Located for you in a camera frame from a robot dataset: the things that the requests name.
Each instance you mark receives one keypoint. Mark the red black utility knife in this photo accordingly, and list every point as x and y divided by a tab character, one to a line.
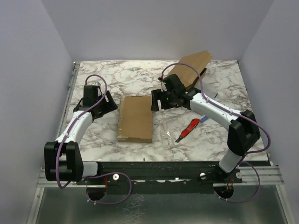
193	124

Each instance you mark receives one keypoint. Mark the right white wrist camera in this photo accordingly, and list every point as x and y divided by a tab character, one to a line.
162	86

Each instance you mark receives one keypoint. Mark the small blue plastic piece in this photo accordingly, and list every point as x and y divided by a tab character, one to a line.
205	118

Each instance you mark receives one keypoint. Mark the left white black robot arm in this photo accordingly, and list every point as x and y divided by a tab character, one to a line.
62	157

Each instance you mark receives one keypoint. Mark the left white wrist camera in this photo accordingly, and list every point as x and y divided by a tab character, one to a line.
97	84

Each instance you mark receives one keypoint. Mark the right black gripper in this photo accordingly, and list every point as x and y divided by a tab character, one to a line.
155	100

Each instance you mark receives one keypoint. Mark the taped brown cardboard box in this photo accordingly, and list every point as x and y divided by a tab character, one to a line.
135	121

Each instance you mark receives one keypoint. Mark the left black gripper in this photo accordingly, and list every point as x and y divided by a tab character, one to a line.
110	105

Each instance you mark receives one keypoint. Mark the aluminium frame rail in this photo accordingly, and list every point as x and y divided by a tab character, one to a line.
245	175

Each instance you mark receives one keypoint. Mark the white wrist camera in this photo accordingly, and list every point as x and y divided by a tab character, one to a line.
162	86
97	84

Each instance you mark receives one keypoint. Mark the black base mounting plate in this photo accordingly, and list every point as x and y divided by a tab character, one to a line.
160	177

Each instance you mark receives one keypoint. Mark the clear plastic wrap piece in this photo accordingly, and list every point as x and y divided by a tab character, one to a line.
167	133

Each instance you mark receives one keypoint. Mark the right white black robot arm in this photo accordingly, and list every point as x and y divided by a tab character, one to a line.
243	131

